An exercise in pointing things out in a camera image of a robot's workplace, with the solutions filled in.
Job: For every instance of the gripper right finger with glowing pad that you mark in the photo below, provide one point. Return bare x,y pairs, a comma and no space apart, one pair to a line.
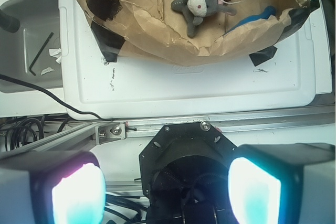
283,183

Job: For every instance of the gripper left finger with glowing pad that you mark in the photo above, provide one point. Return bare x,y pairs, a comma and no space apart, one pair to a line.
51,187

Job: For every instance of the blue plastic bottle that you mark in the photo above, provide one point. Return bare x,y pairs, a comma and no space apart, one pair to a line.
268,11

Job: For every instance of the grey plastic tray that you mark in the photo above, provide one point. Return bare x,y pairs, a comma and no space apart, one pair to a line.
38,18

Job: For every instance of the black hex key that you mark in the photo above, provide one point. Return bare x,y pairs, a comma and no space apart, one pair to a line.
30,68

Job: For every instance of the brown paper bag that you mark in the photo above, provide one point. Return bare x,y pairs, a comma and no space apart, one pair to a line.
152,30

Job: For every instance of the grey plush toy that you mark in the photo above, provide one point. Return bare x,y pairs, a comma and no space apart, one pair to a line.
195,11

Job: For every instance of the aluminium extrusion rail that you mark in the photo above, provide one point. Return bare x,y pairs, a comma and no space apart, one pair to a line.
29,135

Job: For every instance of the black octagonal mount plate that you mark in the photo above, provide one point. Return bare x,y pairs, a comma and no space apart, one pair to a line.
185,177

